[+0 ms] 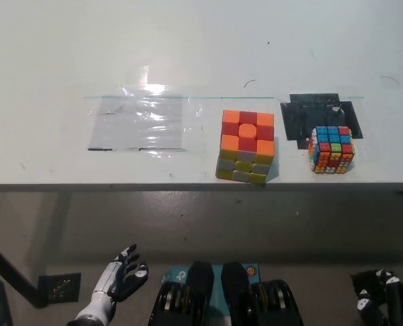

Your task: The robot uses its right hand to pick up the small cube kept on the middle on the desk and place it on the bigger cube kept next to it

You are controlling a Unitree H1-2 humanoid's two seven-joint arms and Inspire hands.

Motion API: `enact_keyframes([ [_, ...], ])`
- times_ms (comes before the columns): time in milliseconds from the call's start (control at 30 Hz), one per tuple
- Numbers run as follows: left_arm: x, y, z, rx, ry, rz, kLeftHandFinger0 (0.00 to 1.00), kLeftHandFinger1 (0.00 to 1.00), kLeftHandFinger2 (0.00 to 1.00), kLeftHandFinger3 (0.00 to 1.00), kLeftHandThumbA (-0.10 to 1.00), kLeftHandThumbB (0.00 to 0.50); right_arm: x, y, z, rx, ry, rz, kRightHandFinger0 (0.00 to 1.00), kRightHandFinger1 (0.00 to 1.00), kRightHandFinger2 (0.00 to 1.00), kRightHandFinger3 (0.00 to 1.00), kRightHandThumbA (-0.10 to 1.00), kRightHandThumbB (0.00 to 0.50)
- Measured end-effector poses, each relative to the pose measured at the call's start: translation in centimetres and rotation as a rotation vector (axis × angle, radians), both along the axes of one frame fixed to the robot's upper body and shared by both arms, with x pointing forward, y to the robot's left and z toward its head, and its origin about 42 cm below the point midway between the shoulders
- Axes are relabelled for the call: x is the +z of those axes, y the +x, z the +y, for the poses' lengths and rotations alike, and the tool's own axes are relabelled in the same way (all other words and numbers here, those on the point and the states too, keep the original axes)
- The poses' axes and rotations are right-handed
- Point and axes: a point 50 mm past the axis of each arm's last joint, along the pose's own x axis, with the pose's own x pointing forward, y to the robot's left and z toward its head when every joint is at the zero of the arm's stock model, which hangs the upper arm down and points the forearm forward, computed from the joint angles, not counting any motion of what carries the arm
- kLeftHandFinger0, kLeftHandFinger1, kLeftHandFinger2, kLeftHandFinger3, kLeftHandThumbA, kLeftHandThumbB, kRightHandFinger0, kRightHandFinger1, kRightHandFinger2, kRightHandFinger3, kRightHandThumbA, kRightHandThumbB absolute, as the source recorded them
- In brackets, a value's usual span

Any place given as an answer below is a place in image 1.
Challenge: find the clear plastic sheet patch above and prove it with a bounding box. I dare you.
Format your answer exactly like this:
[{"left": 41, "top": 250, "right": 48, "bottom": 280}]
[{"left": 84, "top": 65, "right": 209, "bottom": 158}]

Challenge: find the black tape patch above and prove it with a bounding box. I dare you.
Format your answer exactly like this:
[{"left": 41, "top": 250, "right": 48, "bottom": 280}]
[{"left": 279, "top": 93, "right": 364, "bottom": 150}]

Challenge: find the black and white right hand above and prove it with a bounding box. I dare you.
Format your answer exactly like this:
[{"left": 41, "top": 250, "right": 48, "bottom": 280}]
[{"left": 355, "top": 268, "right": 403, "bottom": 326}]

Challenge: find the white and black left hand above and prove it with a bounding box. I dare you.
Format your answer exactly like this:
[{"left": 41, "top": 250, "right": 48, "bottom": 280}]
[{"left": 92, "top": 242, "right": 150, "bottom": 303}]

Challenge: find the big orange yellow puzzle cube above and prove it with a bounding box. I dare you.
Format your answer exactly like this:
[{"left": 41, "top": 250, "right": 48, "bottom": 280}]
[{"left": 215, "top": 109, "right": 277, "bottom": 186}]

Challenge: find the black diagonal table brace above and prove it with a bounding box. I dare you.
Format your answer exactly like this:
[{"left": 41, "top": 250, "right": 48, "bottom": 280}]
[{"left": 0, "top": 234, "right": 48, "bottom": 309}]

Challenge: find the small studded multicolour cube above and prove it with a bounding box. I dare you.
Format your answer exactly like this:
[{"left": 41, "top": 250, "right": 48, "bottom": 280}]
[{"left": 306, "top": 125, "right": 355, "bottom": 176}]

